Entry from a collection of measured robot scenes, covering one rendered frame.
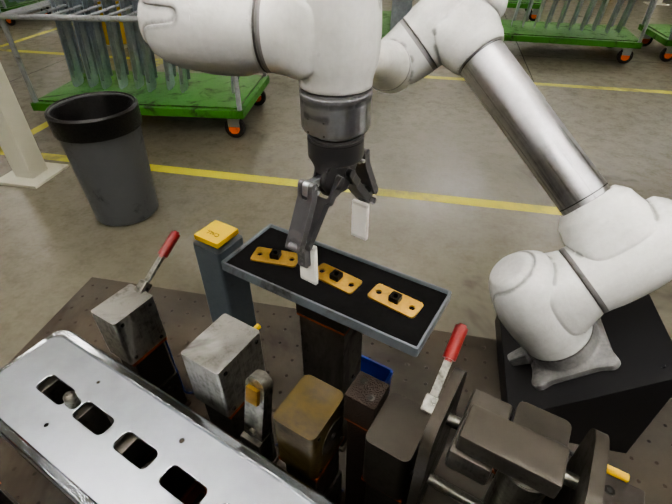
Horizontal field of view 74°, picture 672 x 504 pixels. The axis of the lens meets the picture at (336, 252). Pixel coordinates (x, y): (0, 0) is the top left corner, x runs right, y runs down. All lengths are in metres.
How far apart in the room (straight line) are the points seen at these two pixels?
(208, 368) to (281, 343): 0.57
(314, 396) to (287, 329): 0.61
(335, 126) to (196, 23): 0.19
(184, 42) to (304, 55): 0.14
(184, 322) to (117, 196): 1.80
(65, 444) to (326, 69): 0.67
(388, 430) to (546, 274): 0.47
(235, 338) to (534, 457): 0.45
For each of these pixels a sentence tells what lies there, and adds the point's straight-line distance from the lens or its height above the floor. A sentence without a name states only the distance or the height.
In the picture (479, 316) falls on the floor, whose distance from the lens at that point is 2.39.
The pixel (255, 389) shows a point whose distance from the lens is 0.69.
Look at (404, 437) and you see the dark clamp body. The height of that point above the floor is 1.08.
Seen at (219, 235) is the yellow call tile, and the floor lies 1.16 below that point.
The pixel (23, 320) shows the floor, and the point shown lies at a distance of 2.75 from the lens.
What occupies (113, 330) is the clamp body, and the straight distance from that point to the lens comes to 0.92.
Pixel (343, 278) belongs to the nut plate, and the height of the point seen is 1.16.
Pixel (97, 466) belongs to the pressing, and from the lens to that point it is 0.81.
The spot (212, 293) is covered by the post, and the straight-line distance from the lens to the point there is 0.95.
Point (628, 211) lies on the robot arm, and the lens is 0.98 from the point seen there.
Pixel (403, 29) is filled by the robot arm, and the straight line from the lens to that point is 1.07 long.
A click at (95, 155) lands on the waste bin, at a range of 2.94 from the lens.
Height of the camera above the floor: 1.65
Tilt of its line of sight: 38 degrees down
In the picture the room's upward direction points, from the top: straight up
